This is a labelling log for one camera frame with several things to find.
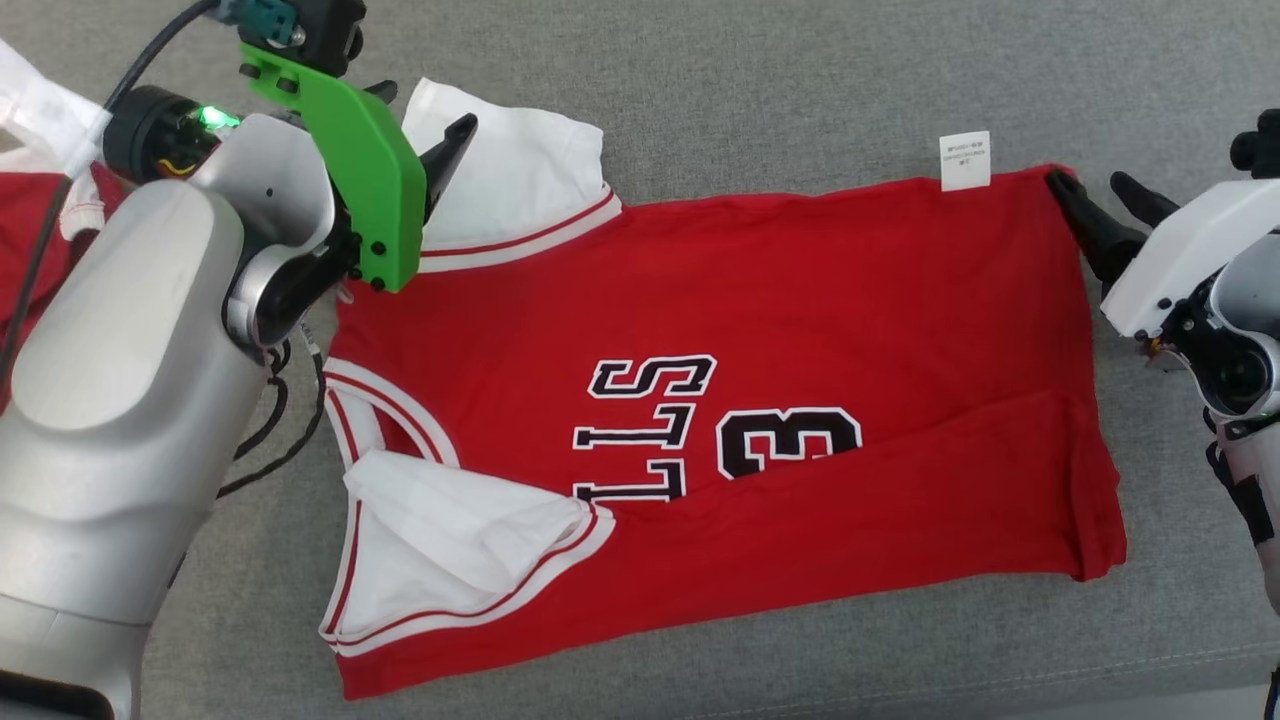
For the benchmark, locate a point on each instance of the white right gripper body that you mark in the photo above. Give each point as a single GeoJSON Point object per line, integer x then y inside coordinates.
{"type": "Point", "coordinates": [1190, 250]}

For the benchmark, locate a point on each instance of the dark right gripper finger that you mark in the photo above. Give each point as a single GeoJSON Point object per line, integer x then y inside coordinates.
{"type": "Point", "coordinates": [1145, 205]}
{"type": "Point", "coordinates": [1100, 245]}

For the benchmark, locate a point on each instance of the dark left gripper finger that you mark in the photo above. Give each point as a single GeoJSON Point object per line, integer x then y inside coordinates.
{"type": "Point", "coordinates": [445, 160]}
{"type": "Point", "coordinates": [383, 92]}

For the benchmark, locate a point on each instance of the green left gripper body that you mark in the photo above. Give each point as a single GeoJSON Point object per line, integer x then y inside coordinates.
{"type": "Point", "coordinates": [370, 180]}

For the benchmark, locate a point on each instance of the red basketball jersey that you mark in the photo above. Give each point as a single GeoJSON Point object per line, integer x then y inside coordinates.
{"type": "Point", "coordinates": [800, 300]}

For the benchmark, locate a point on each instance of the red shorts white trim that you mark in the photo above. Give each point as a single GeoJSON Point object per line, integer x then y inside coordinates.
{"type": "Point", "coordinates": [20, 210]}

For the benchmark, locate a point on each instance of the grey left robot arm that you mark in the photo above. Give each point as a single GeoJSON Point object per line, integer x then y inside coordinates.
{"type": "Point", "coordinates": [120, 400]}

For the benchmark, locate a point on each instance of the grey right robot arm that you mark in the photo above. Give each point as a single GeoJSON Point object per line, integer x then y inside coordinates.
{"type": "Point", "coordinates": [1240, 370]}

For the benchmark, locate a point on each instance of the white translucent tape strip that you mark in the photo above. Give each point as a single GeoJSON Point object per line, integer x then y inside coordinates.
{"type": "Point", "coordinates": [40, 110]}

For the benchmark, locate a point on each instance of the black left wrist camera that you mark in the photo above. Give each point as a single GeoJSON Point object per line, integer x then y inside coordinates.
{"type": "Point", "coordinates": [330, 35]}

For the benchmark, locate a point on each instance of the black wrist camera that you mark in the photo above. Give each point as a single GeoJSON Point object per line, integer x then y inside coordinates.
{"type": "Point", "coordinates": [330, 35]}
{"type": "Point", "coordinates": [1262, 150]}

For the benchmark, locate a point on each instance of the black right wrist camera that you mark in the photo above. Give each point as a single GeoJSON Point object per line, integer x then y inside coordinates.
{"type": "Point", "coordinates": [1262, 150]}

